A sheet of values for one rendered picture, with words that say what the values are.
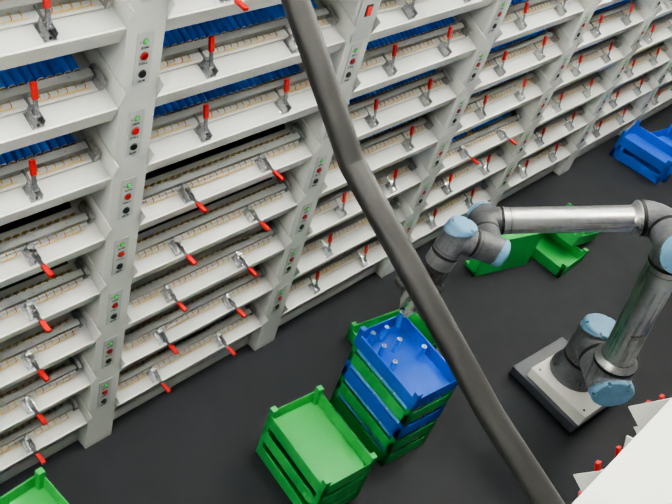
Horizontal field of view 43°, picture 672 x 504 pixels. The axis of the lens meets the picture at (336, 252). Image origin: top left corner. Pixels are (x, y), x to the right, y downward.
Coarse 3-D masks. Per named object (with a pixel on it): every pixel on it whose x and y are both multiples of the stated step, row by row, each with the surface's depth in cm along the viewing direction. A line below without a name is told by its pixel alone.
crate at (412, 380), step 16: (368, 336) 283; (400, 336) 287; (416, 336) 285; (368, 352) 275; (384, 352) 280; (400, 352) 282; (416, 352) 284; (432, 352) 281; (384, 368) 271; (400, 368) 277; (416, 368) 279; (432, 368) 281; (448, 368) 277; (400, 384) 266; (416, 384) 274; (432, 384) 276; (448, 384) 271; (416, 400) 262
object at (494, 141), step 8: (512, 112) 361; (520, 112) 361; (520, 120) 362; (528, 120) 360; (504, 128) 357; (512, 128) 359; (520, 128) 362; (488, 136) 349; (496, 136) 352; (512, 136) 357; (472, 144) 342; (480, 144) 344; (488, 144) 347; (496, 144) 350; (456, 152) 335; (472, 152) 340; (480, 152) 342; (448, 160) 331; (456, 160) 333; (464, 160) 336; (440, 168) 322; (448, 168) 329
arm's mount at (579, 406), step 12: (540, 372) 323; (540, 384) 322; (552, 384) 319; (552, 396) 320; (564, 396) 316; (576, 396) 318; (588, 396) 320; (564, 408) 317; (576, 408) 313; (588, 408) 315; (600, 408) 319; (576, 420) 314
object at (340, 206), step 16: (416, 160) 316; (384, 176) 310; (400, 176) 313; (416, 176) 318; (336, 192) 292; (384, 192) 306; (400, 192) 312; (320, 208) 288; (336, 208) 291; (352, 208) 296; (320, 224) 285; (336, 224) 292
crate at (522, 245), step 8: (512, 240) 362; (520, 240) 365; (528, 240) 368; (536, 240) 372; (512, 248) 367; (520, 248) 370; (528, 248) 374; (512, 256) 372; (520, 256) 375; (528, 256) 379; (464, 264) 373; (472, 264) 368; (480, 264) 364; (488, 264) 367; (504, 264) 374; (512, 264) 377; (520, 264) 381; (472, 272) 369; (480, 272) 369; (488, 272) 372
